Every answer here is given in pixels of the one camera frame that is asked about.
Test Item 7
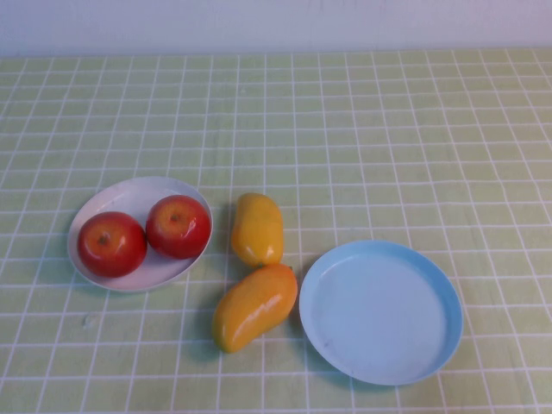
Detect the light blue round plate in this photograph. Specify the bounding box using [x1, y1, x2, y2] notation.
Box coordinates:
[298, 240, 465, 386]

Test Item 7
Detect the orange yellow mango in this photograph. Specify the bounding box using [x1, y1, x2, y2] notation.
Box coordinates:
[210, 262, 299, 355]

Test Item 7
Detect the red apple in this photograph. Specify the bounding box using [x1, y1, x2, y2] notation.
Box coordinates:
[145, 194, 213, 260]
[76, 210, 148, 279]

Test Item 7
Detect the whitish round plastic plate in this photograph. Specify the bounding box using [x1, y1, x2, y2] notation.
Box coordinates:
[66, 175, 214, 293]

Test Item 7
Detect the green white checkered tablecloth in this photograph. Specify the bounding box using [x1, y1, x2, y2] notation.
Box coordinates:
[0, 47, 552, 414]

